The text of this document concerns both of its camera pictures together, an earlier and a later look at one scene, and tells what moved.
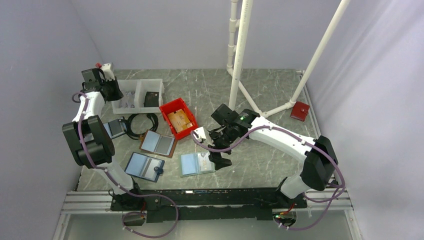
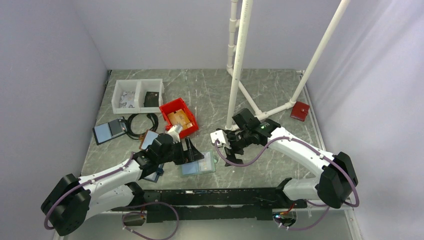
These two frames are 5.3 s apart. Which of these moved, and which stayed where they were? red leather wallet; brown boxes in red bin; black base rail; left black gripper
Moved: left black gripper
Stayed: black base rail; red leather wallet; brown boxes in red bin
